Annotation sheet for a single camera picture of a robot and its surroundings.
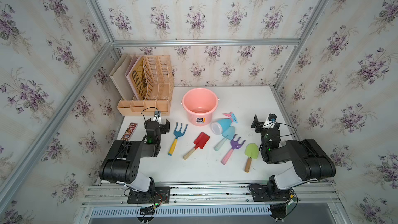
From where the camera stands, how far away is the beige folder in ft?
2.88

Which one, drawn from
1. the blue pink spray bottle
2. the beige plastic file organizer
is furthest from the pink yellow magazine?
the blue pink spray bottle

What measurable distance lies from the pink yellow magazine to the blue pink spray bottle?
1.72 ft

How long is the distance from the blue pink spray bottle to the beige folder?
22.6 inches

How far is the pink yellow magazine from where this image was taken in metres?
0.90

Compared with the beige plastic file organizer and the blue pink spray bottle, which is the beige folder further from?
the blue pink spray bottle

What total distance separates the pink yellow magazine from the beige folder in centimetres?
2

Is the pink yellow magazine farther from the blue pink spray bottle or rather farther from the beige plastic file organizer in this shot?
the blue pink spray bottle

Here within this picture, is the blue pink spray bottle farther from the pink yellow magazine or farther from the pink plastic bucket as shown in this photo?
the pink yellow magazine

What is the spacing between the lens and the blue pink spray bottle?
0.91 m
